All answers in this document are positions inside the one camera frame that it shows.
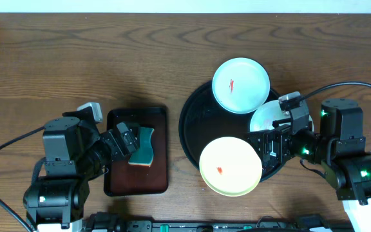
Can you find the green kitchen sponge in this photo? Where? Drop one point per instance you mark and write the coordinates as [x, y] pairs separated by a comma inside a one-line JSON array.
[[144, 155]]

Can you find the rectangular black tray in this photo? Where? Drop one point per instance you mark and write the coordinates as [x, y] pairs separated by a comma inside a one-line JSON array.
[[124, 178]]

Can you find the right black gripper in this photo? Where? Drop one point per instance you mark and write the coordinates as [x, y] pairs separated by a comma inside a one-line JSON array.
[[283, 135]]

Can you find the yellow plate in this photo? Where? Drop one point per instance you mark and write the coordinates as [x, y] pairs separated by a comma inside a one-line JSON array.
[[230, 166]]

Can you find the white plate with smears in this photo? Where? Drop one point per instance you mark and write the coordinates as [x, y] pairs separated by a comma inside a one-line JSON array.
[[269, 112]]

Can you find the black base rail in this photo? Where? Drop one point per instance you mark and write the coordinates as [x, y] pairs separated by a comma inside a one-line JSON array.
[[113, 223]]

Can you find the mint plate with ketchup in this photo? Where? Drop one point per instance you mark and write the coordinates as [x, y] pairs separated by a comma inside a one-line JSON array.
[[241, 85]]

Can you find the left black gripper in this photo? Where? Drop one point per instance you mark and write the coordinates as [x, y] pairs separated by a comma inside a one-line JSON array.
[[126, 138]]

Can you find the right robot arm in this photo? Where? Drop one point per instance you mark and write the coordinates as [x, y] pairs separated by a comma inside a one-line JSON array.
[[339, 148]]

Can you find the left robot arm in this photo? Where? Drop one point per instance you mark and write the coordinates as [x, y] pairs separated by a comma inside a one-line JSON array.
[[76, 153]]

